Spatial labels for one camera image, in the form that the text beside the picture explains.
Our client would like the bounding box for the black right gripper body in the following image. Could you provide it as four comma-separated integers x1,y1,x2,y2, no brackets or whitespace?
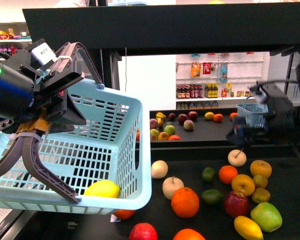
226,80,297,148

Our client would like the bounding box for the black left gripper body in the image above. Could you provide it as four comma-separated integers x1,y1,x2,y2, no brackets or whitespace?
4,39,87,133

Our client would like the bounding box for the light blue shopping basket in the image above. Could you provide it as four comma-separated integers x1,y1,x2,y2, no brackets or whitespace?
0,79,152,215

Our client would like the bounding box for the yellow lemon front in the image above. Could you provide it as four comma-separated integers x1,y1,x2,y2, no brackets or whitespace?
84,179,121,198

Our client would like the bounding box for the yellow lemon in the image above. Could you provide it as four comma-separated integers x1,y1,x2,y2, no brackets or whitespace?
234,215,264,240
84,179,121,198

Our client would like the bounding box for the white drinks shelf unit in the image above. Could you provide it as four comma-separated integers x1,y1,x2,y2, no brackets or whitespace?
0,22,32,56

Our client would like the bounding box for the black fruit shelf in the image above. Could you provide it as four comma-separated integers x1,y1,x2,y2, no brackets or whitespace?
22,0,300,240
136,109,298,148

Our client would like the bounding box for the rear black fruit shelf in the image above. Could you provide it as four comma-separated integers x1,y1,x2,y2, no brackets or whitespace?
136,109,298,148

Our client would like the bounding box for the small blue basket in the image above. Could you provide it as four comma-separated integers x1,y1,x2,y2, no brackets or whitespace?
236,96,268,128

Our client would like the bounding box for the yellow apple rear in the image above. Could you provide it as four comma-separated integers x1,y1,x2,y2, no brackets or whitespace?
250,160,272,179

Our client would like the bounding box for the yellow apple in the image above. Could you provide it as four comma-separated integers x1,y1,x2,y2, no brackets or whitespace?
231,174,256,197
250,160,272,179

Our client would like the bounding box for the white pear right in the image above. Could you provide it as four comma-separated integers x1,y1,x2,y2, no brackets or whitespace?
227,149,247,167

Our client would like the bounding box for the white pear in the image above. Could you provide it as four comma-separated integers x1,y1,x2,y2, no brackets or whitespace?
151,160,169,179
227,149,247,167
162,176,184,200

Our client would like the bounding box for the brown kiwi rear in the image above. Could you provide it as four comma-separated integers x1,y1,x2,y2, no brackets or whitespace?
252,174,268,189

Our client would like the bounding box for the brown kiwi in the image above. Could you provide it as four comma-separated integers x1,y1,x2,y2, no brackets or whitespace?
252,174,268,189
252,188,271,204

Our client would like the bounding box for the yellow apple front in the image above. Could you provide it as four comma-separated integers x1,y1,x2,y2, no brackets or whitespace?
231,174,256,197

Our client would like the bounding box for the brown kiwi front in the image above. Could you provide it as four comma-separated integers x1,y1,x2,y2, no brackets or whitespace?
252,188,271,204

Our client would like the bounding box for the small orange tangerine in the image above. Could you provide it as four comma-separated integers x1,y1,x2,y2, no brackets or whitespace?
218,165,238,185

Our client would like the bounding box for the green lime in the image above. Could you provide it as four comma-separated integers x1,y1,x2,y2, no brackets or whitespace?
201,167,215,183

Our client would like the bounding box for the green apple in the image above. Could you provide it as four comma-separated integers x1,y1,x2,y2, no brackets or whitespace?
250,202,283,233

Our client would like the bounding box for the red apple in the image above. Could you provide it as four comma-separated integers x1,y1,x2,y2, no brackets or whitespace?
224,190,250,218

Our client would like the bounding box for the green avocado middle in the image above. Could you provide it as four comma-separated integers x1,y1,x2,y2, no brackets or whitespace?
201,189,223,206

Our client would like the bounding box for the orange with navel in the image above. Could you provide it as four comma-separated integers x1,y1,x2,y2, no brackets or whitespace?
171,187,200,219

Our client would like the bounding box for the white pear front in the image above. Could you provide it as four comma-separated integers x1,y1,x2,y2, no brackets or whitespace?
162,176,184,200

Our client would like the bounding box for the white pear left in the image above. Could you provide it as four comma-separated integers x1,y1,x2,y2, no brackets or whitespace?
151,160,169,179

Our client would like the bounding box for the orange persimmon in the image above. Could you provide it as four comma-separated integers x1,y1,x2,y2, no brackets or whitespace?
113,209,136,220

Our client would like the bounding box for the large orange front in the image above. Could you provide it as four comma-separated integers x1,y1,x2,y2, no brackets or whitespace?
173,228,206,240

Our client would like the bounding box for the red peach fruit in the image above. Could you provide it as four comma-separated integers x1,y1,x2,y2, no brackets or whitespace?
128,222,158,240

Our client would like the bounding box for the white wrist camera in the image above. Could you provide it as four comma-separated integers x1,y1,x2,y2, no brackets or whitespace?
30,42,57,66

